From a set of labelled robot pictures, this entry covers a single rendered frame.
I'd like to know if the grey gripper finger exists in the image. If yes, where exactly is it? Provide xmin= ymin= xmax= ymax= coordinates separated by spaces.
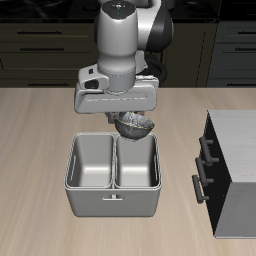
xmin=105 ymin=112 xmax=117 ymax=123

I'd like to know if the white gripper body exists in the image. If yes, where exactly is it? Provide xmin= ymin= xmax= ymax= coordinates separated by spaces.
xmin=73 ymin=74 xmax=160 ymax=115

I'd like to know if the dark grey speckled bowl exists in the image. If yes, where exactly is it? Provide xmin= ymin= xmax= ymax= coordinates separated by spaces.
xmin=114 ymin=111 xmax=156 ymax=142

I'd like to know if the white two-bin basket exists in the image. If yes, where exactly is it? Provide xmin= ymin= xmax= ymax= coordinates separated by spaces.
xmin=63 ymin=132 xmax=163 ymax=219

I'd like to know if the dark olive kitchen cupboard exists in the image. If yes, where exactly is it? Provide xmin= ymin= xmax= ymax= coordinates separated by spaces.
xmin=0 ymin=20 xmax=218 ymax=89

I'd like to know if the dark grey kitchen cupboard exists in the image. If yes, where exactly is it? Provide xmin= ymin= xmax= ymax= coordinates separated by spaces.
xmin=205 ymin=20 xmax=256 ymax=89

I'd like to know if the dark wooden cabinet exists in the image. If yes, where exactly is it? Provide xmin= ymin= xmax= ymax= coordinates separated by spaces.
xmin=191 ymin=109 xmax=256 ymax=240

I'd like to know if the black kitchen counter top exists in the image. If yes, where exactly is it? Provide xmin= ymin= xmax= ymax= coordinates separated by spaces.
xmin=0 ymin=0 xmax=256 ymax=24

